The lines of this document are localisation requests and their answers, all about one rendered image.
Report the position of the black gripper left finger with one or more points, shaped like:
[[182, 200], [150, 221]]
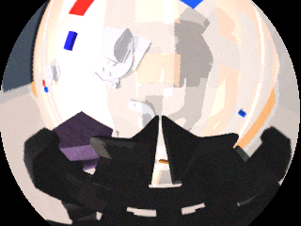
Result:
[[141, 148]]

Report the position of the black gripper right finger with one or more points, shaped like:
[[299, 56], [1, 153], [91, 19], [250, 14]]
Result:
[[183, 148]]

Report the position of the blue flat block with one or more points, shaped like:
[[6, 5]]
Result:
[[69, 43]]

